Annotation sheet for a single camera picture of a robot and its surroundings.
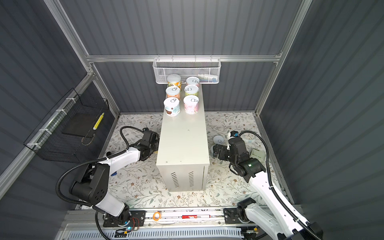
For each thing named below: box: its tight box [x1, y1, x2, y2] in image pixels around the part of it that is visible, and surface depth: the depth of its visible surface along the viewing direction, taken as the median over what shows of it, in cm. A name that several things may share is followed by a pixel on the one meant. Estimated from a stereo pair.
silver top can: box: [163, 97, 181, 117], surface depth 71 cm
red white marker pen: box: [182, 214, 210, 219], surface depth 75 cm
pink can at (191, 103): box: [183, 95, 200, 115], surface depth 72 cm
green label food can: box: [184, 85, 199, 97], surface depth 77 cm
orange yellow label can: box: [166, 74, 182, 89], surface depth 80 cm
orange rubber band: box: [152, 211, 161, 221], surface depth 75 cm
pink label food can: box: [186, 76, 200, 87], surface depth 82 cm
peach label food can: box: [165, 86, 181, 100], surface depth 77 cm
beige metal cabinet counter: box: [156, 84, 210, 192], surface depth 68 cm
